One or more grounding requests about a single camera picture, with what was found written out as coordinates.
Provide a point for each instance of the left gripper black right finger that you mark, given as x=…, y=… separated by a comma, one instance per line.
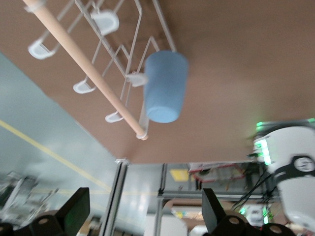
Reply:
x=216, y=218

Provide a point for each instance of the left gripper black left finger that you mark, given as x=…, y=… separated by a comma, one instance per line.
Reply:
x=73, y=214

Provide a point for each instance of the blue plastic cup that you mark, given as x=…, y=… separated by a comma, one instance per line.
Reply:
x=165, y=86

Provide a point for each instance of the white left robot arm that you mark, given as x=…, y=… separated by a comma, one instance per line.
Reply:
x=295, y=196

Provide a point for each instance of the orange red cluttered item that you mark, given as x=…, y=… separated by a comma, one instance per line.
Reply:
x=216, y=172

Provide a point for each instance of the yellow label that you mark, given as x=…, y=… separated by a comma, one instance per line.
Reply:
x=179, y=175

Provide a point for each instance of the brown table cover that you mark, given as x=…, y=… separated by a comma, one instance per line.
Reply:
x=233, y=73

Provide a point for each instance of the aluminium frame corner profile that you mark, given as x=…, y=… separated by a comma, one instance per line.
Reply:
x=115, y=191

